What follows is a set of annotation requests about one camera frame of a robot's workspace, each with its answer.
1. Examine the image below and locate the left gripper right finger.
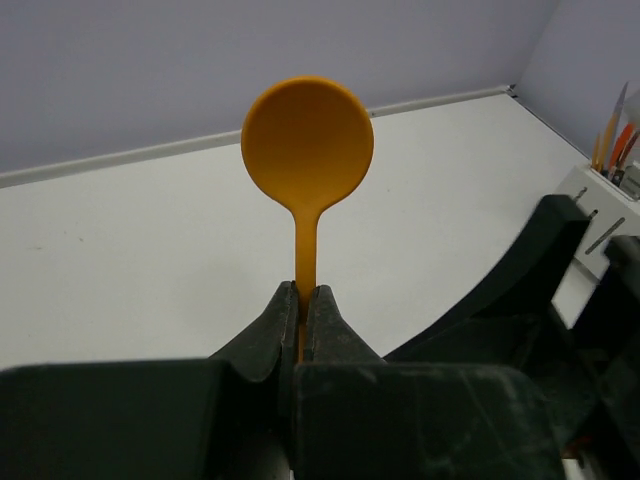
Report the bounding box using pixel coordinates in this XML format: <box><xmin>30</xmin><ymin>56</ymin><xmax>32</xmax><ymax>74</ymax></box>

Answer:
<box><xmin>293</xmin><ymin>285</ymin><xmax>563</xmax><ymax>479</ymax></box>

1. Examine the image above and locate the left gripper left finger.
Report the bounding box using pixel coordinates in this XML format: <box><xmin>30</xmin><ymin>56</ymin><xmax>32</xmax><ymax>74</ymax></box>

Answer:
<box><xmin>1</xmin><ymin>281</ymin><xmax>298</xmax><ymax>479</ymax></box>

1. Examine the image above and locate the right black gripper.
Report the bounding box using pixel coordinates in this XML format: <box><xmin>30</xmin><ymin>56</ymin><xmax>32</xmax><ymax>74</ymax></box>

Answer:
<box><xmin>387</xmin><ymin>195</ymin><xmax>639</xmax><ymax>479</ymax></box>

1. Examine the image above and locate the yellow-orange plastic knife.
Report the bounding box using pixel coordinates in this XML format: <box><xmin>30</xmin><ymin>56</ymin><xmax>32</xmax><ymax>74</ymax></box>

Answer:
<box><xmin>599</xmin><ymin>82</ymin><xmax>629</xmax><ymax>172</ymax></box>

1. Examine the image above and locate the orange-red plastic knife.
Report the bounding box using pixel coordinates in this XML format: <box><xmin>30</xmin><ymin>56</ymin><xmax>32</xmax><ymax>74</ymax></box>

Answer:
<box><xmin>608</xmin><ymin>123</ymin><xmax>636</xmax><ymax>175</ymax></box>

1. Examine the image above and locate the yellow-orange plastic spoon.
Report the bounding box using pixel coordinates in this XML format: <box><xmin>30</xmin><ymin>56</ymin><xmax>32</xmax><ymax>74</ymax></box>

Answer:
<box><xmin>241</xmin><ymin>76</ymin><xmax>374</xmax><ymax>345</ymax></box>

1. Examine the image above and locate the white two-compartment utensil holder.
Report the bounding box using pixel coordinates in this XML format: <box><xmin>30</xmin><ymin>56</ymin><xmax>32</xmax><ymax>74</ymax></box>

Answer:
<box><xmin>554</xmin><ymin>167</ymin><xmax>639</xmax><ymax>326</ymax></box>

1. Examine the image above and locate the orange knife in holder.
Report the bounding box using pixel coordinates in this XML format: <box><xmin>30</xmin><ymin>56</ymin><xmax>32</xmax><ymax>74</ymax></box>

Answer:
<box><xmin>591</xmin><ymin>133</ymin><xmax>601</xmax><ymax>171</ymax></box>

